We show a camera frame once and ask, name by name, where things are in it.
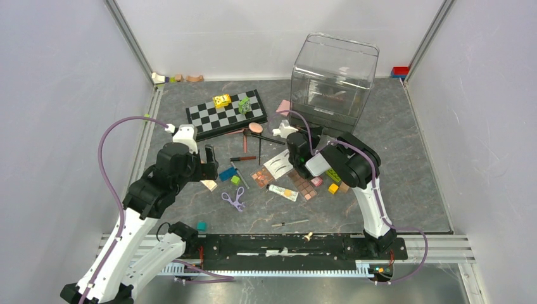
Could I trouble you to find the pink bottle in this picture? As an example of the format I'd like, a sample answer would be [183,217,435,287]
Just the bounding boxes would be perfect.
[310,177,323,187]

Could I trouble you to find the peach powder puff brush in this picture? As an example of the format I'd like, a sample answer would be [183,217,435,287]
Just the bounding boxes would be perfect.
[227,122,263,135]

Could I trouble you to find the thin black makeup brush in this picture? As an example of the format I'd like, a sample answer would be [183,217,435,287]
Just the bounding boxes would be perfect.
[258,138,262,166]

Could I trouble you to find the brown eyeshadow palette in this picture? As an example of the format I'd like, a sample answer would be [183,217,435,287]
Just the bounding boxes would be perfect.
[287,170,317,200]

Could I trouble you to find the clear acrylic makeup organizer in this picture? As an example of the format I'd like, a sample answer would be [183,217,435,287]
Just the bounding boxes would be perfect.
[290,33,379,137]

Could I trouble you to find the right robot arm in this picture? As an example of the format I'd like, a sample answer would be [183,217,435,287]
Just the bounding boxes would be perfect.
[286,131,408,260]

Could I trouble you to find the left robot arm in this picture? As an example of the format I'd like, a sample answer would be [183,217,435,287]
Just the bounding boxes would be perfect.
[60,142,218,303]

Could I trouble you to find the blue block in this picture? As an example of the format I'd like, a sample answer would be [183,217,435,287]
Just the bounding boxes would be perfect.
[218,167,237,182]

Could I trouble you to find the cream wooden block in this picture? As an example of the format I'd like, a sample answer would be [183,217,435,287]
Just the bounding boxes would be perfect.
[201,180,218,192]

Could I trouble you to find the grey pencil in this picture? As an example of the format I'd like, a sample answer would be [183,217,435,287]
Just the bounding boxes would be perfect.
[231,161,250,189]

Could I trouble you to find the small green cube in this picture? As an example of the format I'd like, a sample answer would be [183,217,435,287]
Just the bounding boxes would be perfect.
[231,175,241,186]

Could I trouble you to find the pink sponge pad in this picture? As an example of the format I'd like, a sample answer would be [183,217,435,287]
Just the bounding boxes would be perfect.
[276,99,291,116]

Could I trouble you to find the black white chessboard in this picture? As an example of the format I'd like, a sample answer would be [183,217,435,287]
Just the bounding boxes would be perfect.
[186,89,267,141]

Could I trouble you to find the brown lip pencil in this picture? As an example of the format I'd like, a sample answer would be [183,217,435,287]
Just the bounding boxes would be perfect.
[230,156,257,162]

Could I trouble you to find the green lego brick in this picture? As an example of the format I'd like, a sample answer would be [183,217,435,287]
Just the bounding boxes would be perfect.
[325,168,341,183]

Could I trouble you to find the white eyebrow stencil card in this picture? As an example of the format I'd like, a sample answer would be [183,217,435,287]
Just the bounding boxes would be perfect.
[263,149,293,180]

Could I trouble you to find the small clear eyeshadow palette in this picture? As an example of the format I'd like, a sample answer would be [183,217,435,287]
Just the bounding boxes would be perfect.
[251,166,274,188]

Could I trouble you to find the yellow toy block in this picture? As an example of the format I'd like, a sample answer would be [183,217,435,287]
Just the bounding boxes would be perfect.
[212,94,231,108]

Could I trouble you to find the teal cube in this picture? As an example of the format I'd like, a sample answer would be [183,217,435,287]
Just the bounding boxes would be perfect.
[196,221,208,233]

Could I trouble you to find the green toy block on chessboard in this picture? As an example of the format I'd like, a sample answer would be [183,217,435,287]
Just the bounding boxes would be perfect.
[238,97,251,115]

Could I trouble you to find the yellow cube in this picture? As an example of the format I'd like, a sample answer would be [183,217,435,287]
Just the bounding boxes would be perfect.
[328,183,339,194]

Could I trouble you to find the brown wooden cube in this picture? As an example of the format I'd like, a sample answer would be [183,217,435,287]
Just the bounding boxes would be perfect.
[339,182,350,193]

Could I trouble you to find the white cream tube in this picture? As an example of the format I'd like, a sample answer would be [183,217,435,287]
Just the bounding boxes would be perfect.
[266,184,298,202]

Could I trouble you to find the wooden blocks in corner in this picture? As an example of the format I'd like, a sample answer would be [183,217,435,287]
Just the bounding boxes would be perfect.
[151,72,204,85]

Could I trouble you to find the red blue bricks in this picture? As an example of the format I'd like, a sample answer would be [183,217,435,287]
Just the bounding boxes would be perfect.
[390,66,410,79]

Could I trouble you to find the white chess pawn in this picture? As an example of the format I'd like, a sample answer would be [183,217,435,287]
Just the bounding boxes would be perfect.
[304,232,313,242]

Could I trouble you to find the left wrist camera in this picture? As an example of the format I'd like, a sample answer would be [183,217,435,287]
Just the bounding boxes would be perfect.
[165,123,199,154]

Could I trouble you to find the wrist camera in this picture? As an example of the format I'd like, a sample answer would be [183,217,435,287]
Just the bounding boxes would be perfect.
[165,123,199,154]
[272,119,299,139]

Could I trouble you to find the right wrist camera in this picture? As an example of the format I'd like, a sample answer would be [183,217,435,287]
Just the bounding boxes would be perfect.
[272,119,299,139]

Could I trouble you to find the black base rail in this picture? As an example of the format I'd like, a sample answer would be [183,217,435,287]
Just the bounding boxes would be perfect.
[185,233,404,271]

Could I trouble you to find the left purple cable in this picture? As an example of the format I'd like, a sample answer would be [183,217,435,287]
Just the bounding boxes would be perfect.
[77,116,174,304]

